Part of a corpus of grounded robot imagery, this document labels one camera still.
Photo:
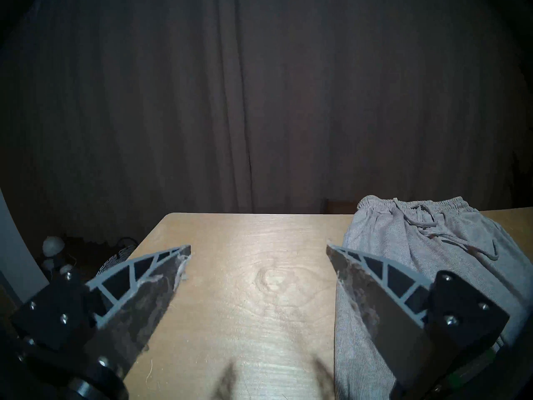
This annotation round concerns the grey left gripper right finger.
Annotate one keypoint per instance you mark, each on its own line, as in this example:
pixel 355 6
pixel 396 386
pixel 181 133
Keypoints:
pixel 399 320

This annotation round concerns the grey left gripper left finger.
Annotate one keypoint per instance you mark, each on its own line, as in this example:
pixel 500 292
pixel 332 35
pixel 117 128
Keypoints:
pixel 137 303

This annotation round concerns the striped woven basket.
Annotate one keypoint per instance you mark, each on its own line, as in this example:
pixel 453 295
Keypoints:
pixel 114 257

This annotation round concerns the small white mushroom lamp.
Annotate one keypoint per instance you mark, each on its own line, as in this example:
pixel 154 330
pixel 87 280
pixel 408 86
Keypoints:
pixel 65 269

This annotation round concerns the large white mushroom lamp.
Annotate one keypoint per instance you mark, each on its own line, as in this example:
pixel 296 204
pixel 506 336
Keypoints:
pixel 52 245

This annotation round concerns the narrow white arch pillar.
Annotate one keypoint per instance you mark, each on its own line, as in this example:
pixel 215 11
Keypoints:
pixel 16 253

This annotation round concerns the grey pleated curtain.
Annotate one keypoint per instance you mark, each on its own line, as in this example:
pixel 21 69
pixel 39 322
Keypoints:
pixel 266 91

